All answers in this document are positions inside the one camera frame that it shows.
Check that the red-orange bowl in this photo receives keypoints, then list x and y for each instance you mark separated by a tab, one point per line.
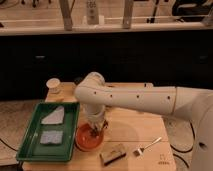
86	140

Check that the dark lidded spice jar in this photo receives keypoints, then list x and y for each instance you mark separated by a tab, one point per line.
78	80

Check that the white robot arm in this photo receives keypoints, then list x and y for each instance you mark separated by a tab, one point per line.
194	105

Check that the wooden block brush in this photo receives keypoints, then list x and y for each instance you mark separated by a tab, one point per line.
112	154

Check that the silver fork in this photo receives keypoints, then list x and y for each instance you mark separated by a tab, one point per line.
141	150

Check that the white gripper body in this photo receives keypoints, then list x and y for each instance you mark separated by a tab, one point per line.
95	114

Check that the white remote-like device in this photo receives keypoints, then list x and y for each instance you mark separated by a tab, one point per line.
92	12

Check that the dark grape bunch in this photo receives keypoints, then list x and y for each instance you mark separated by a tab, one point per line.
105	125

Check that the black cabinet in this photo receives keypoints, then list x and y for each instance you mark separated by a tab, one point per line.
164	58

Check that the blue rectangular sponge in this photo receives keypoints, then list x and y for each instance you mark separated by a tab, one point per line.
51	137

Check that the green plastic tray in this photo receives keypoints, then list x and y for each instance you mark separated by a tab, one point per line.
31	150

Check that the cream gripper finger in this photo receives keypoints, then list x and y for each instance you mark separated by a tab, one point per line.
96	128

